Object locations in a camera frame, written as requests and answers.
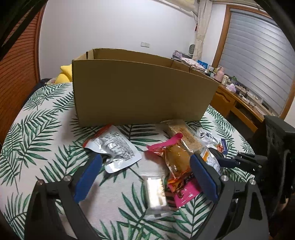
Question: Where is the silver orange-label snack pouch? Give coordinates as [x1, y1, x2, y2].
[200, 147, 221, 175]

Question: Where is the white blue snack pouch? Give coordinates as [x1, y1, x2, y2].
[196, 128, 228, 155]

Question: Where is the clear grain bar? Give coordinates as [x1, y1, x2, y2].
[161, 119, 206, 154]

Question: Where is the brown sausage pink packet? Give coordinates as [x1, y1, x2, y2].
[147, 133, 202, 208]

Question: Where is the clear white candy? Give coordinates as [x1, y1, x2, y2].
[141, 172, 171, 220]

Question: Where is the white red snack pouch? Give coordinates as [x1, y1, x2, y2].
[83, 124, 142, 174]

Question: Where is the wooden sideboard cabinet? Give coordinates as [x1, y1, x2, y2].
[210, 85, 264, 133]

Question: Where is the palm leaf print bedsheet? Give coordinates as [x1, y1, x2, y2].
[0, 81, 257, 240]

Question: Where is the pink tissue pack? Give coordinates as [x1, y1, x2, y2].
[226, 83, 237, 93]

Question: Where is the pink thermos jug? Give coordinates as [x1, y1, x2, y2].
[214, 66, 225, 83]

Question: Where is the blue white box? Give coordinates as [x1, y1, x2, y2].
[197, 60, 208, 69]

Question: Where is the folded floral cloth stack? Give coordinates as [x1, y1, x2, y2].
[181, 57, 205, 71]

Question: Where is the grey window blind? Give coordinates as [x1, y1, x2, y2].
[218, 8, 294, 114]

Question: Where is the white small fan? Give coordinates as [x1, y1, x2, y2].
[188, 44, 195, 56]

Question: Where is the brown cardboard box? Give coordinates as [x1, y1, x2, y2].
[72, 48, 218, 127]

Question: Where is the yellow plush toy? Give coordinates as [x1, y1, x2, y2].
[55, 64, 72, 84]

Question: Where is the beige curtain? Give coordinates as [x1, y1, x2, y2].
[192, 0, 213, 61]

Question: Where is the white wall switch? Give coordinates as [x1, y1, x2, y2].
[140, 42, 150, 48]

